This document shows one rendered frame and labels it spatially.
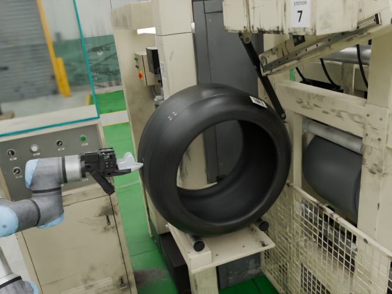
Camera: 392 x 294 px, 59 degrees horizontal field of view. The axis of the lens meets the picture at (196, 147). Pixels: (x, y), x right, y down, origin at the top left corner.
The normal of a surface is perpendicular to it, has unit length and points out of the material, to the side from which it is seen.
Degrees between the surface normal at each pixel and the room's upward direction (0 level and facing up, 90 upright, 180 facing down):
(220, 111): 79
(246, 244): 0
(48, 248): 90
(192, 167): 90
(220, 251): 0
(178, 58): 90
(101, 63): 90
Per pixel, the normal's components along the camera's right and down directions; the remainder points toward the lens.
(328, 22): 0.33, 0.31
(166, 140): -0.36, -0.11
